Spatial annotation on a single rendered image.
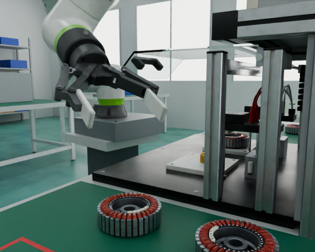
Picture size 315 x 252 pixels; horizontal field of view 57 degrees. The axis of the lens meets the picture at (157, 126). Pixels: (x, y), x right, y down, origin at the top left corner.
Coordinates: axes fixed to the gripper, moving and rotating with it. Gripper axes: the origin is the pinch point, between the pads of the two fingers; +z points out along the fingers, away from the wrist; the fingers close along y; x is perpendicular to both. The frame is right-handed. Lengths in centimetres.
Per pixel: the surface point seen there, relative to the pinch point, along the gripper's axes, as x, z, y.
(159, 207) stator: -12.4, 11.0, -4.0
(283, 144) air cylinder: -14, 1, -56
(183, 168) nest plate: -20.4, -2.7, -22.7
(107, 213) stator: -13.4, 8.6, 4.6
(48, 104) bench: -162, -245, -63
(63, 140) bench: -271, -309, -110
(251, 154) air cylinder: -10.5, 5.5, -34.0
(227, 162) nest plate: -18.5, -0.1, -35.7
